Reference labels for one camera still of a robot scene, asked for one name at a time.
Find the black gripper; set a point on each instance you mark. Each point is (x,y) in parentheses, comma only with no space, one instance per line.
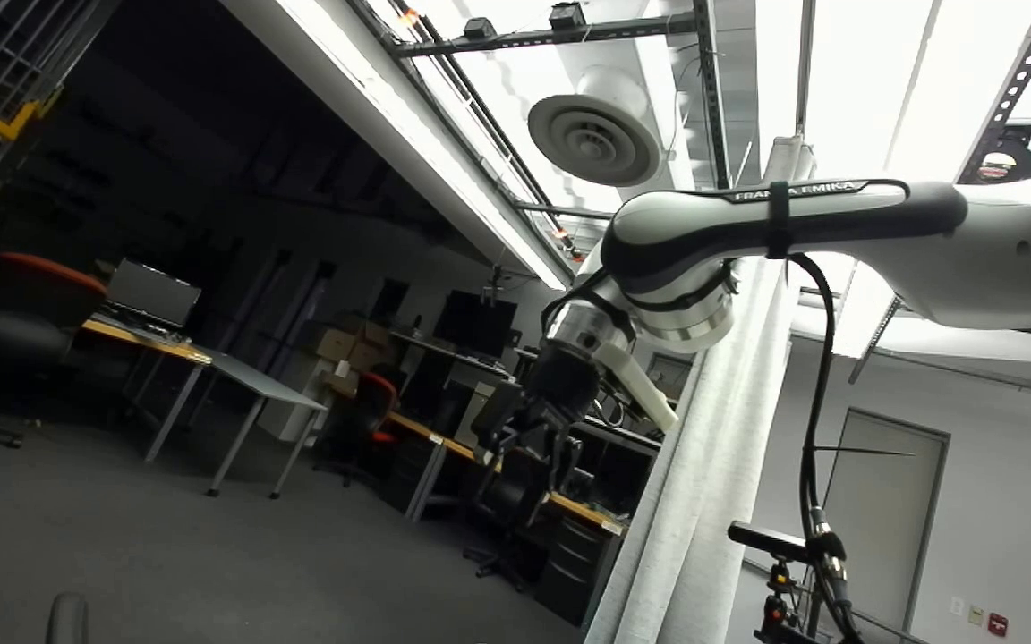
(562,377)

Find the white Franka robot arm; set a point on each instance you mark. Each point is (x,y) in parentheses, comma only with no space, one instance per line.
(969,244)

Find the red office chair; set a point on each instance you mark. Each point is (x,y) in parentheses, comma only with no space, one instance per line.
(376,397)

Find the black orange office chair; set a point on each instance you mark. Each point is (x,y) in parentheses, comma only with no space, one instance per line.
(16,325)

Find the black computer monitor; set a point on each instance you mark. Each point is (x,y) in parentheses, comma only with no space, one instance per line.
(479,325)

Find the orange top desk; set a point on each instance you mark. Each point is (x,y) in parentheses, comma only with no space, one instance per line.
(430,434)

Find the white building column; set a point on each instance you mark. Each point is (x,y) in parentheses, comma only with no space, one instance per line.
(705,476)

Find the cardboard box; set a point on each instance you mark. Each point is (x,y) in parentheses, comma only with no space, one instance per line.
(348,344)

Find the round ceiling air vent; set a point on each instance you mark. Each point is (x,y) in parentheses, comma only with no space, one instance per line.
(593,136)

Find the grey top desk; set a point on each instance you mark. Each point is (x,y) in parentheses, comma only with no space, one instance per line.
(266,383)

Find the grey door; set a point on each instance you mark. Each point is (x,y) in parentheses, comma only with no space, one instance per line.
(885,512)

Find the wooden top desk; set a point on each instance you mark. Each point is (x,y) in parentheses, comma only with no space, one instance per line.
(153,340)

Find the black perforated ceiling strut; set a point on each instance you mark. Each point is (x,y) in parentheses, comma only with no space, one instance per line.
(1017,83)

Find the black camera stand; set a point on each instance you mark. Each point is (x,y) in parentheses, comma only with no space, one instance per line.
(779,545)

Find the black ceiling rail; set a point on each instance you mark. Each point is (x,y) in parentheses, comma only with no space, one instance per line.
(539,37)

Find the red wall alarm box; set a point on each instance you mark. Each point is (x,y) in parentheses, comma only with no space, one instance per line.
(995,620)

